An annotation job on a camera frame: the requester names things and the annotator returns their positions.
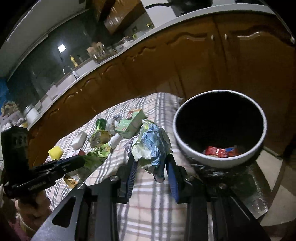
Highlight brown wooden kitchen cabinets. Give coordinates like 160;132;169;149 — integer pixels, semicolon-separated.
29;11;295;167

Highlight white kitchen countertop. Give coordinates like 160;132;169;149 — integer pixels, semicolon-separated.
21;1;275;130

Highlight black frying pan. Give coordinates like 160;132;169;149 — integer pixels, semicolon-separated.
145;0;213;14

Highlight small white bottle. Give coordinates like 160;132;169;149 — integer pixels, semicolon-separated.
108;133;123;149

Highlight person's left hand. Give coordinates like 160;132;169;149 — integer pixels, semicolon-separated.
15;190;52;232

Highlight orange blue snack wrapper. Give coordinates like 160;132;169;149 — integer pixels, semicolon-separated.
203;147;240;158

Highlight plaid tablecloth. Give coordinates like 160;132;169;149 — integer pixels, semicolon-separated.
56;92;196;240

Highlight green shiny wrapper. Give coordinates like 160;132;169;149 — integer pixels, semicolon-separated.
95;118;107;131

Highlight blue white wrapper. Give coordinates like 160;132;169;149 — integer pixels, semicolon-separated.
131;118;173;183

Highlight white round trash bin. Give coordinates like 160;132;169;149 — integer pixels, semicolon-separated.
173;90;267;169

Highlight white foam block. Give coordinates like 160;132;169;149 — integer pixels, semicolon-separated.
71;132;87;150

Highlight yellow bottle on counter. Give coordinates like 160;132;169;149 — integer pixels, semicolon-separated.
70;55;78;68

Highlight green carton box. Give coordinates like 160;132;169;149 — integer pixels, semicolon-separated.
115;109;146;139

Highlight yellow foam net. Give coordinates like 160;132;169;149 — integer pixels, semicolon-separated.
48;146;63;160

